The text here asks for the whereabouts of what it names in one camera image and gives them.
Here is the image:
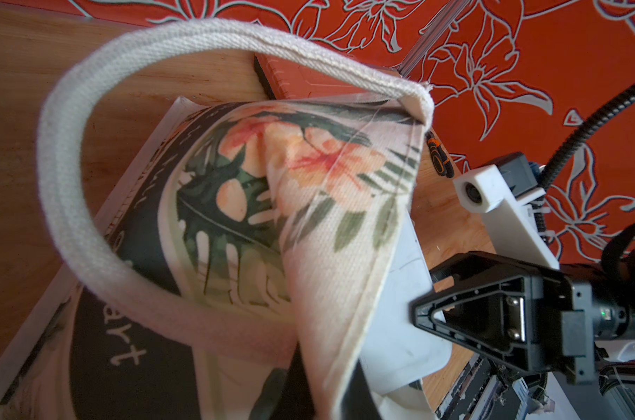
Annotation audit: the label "white canvas tote bag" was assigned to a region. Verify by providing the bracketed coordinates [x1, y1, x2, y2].
[0, 19, 435, 419]

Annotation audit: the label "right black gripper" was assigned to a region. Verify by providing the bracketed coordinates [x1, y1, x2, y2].
[410, 251, 629, 385]

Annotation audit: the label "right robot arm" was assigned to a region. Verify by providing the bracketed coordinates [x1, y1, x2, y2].
[409, 84, 635, 419]

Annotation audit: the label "orange black pliers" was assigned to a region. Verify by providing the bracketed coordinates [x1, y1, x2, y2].
[425, 131, 455, 179]

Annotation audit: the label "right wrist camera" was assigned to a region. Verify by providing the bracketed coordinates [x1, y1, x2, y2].
[453, 152, 559, 269]

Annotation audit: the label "orange plastic tool case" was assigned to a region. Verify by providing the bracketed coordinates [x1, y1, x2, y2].
[253, 51, 402, 102]

